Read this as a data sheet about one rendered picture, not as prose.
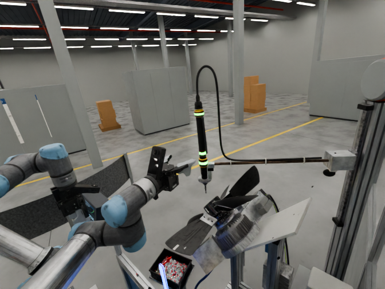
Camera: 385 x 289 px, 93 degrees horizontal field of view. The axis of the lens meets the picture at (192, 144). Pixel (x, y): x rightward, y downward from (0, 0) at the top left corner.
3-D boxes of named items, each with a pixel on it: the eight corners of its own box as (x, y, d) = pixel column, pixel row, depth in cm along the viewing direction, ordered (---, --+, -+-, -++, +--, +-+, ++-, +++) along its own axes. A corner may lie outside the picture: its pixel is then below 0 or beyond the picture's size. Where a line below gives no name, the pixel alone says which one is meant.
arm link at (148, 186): (128, 181, 58) (146, 187, 54) (138, 174, 62) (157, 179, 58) (133, 200, 61) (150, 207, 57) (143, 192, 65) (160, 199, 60)
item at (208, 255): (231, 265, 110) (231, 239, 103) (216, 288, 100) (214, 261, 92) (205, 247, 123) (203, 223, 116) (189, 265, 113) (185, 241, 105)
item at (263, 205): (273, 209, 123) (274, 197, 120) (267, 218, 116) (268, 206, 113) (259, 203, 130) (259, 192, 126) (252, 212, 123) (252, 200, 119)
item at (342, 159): (346, 164, 88) (349, 147, 85) (356, 171, 81) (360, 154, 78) (322, 164, 89) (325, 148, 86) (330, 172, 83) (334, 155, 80)
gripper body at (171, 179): (165, 179, 74) (143, 196, 65) (162, 160, 71) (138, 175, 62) (180, 183, 70) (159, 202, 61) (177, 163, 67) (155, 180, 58)
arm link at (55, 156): (44, 143, 69) (68, 140, 69) (55, 169, 73) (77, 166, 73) (29, 151, 62) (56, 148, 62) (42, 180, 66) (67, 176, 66)
